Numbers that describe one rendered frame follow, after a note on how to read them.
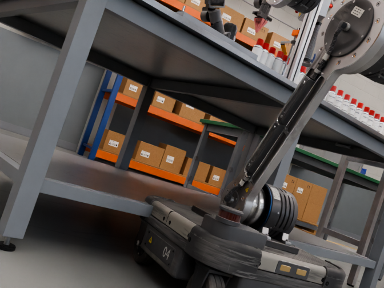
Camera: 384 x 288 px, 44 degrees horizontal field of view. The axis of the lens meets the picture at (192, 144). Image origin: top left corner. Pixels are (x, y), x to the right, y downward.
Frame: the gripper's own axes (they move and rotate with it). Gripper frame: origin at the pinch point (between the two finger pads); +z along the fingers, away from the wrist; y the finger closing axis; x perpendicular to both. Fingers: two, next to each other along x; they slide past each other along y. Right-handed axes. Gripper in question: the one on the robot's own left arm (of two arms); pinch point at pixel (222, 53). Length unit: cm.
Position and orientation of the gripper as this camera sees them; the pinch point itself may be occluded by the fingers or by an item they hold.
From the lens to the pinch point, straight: 226.0
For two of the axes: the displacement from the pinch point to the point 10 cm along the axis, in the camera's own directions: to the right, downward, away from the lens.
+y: -5.7, -1.9, 8.0
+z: 2.0, 9.1, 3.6
